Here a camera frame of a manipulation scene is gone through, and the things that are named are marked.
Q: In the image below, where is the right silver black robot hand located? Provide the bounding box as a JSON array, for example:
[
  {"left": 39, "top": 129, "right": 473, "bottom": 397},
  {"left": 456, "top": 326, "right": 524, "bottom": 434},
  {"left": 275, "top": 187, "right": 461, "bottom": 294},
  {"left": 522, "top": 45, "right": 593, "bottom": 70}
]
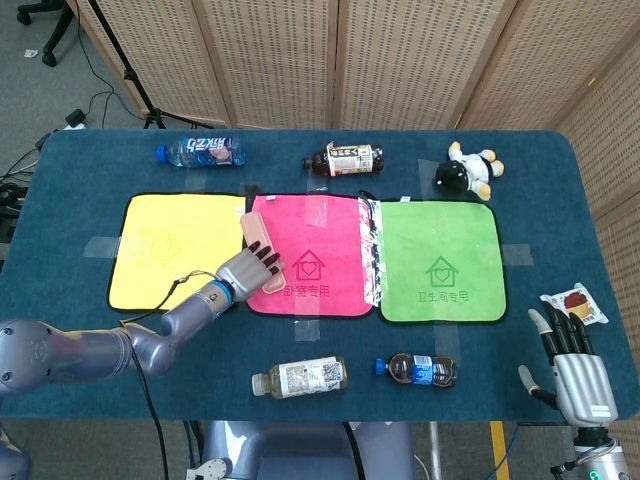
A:
[{"left": 517, "top": 302, "right": 620, "bottom": 427}]

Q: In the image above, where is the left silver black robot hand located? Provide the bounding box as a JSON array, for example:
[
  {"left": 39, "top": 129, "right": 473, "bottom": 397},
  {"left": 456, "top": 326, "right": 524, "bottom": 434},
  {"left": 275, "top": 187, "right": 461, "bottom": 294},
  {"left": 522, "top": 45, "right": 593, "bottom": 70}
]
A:
[{"left": 215, "top": 240, "right": 285, "bottom": 304}]

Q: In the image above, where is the pink rectangular bar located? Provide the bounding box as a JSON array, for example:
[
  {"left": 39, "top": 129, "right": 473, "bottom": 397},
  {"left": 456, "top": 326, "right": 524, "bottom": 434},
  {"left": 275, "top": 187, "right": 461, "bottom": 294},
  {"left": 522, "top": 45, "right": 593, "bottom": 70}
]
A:
[{"left": 240, "top": 211, "right": 287, "bottom": 295}]

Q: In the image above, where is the yellow microfibre cloth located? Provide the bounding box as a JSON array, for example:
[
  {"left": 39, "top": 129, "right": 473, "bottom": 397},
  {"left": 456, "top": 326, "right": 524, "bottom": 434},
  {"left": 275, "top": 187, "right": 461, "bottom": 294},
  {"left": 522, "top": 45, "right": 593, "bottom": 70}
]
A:
[{"left": 107, "top": 192, "right": 247, "bottom": 314}]

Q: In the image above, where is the pink microfibre cloth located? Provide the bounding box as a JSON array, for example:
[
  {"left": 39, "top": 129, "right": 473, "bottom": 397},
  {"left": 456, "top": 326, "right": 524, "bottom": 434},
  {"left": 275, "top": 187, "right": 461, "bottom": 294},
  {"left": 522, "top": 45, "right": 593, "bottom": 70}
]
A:
[{"left": 238, "top": 193, "right": 377, "bottom": 319}]

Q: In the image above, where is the green microfibre cloth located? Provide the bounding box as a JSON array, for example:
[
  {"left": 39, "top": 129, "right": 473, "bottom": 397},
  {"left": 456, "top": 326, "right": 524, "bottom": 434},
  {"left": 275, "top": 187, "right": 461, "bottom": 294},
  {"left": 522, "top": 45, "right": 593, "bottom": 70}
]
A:
[{"left": 373, "top": 198, "right": 508, "bottom": 326}]

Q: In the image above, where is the white snack packet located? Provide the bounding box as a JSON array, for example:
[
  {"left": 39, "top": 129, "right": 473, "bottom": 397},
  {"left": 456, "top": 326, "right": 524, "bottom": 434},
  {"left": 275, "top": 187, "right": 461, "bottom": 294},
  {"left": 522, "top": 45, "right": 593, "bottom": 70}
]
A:
[{"left": 539, "top": 282, "right": 610, "bottom": 326}]

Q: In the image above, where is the pale yellow drink bottle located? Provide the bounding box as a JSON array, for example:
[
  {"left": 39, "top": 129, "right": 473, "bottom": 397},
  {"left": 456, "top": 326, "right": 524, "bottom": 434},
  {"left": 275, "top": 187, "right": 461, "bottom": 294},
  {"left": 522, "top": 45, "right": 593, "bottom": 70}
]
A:
[{"left": 251, "top": 355, "right": 350, "bottom": 400}]

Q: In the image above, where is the clear bottle blue label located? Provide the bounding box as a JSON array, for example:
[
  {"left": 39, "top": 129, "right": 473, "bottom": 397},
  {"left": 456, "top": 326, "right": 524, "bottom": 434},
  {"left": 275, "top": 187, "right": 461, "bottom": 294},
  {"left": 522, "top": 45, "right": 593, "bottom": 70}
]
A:
[{"left": 155, "top": 135, "right": 247, "bottom": 169}]

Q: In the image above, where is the crinkled clear plastic strip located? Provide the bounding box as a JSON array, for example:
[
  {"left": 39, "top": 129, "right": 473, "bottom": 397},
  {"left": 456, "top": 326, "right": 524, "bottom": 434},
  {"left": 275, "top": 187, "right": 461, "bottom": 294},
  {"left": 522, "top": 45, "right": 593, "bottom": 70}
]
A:
[{"left": 357, "top": 189, "right": 384, "bottom": 307}]

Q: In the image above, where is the brown tea bottle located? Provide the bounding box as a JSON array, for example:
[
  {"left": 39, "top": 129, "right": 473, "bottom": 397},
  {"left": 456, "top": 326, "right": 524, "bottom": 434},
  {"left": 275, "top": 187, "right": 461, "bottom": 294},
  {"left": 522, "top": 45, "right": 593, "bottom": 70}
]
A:
[{"left": 301, "top": 142, "right": 385, "bottom": 178}]

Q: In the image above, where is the cola bottle blue label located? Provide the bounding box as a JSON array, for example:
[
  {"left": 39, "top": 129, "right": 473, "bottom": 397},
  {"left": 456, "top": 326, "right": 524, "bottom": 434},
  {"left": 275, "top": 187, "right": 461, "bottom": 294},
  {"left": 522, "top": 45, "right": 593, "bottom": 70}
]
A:
[{"left": 373, "top": 352, "right": 459, "bottom": 390}]

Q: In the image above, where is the grey robot torso base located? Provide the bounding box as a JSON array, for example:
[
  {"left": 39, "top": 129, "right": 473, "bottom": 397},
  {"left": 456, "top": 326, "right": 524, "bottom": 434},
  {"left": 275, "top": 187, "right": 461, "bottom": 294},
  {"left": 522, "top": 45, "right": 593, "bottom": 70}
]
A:
[{"left": 184, "top": 420, "right": 419, "bottom": 480}]

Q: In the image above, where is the black tripod stand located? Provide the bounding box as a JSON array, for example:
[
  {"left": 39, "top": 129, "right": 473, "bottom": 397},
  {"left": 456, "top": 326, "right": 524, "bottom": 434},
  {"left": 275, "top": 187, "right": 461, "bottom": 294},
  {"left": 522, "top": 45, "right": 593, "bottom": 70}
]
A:
[{"left": 88, "top": 0, "right": 216, "bottom": 130}]

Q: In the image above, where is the dark blue table cover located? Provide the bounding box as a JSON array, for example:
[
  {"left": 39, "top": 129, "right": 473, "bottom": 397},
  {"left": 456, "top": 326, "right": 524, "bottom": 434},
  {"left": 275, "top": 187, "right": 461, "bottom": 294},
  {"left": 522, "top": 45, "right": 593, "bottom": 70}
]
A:
[{"left": 0, "top": 128, "right": 640, "bottom": 422}]

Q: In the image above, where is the black white plush toy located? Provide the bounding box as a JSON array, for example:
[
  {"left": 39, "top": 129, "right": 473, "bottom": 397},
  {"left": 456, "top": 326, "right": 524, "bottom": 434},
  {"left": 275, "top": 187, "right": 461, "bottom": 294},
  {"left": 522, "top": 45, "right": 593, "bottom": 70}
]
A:
[{"left": 432, "top": 140, "right": 506, "bottom": 201}]

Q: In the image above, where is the woven folding screen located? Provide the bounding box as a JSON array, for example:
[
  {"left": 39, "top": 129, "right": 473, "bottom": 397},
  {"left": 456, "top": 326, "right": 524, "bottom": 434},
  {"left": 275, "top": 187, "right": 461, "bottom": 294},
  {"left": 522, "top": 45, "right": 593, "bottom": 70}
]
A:
[{"left": 74, "top": 0, "right": 640, "bottom": 480}]

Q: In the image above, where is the black office chair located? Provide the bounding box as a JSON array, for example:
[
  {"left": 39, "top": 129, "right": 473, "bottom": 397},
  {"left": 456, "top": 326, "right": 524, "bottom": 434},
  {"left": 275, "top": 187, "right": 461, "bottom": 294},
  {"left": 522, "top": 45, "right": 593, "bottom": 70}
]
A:
[{"left": 16, "top": 0, "right": 76, "bottom": 68}]

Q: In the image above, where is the black floor cable bundle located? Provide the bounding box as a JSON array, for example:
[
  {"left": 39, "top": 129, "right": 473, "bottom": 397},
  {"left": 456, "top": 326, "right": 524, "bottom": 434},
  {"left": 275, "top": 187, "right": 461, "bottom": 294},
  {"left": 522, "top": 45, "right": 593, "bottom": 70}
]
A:
[{"left": 0, "top": 130, "right": 51, "bottom": 241}]

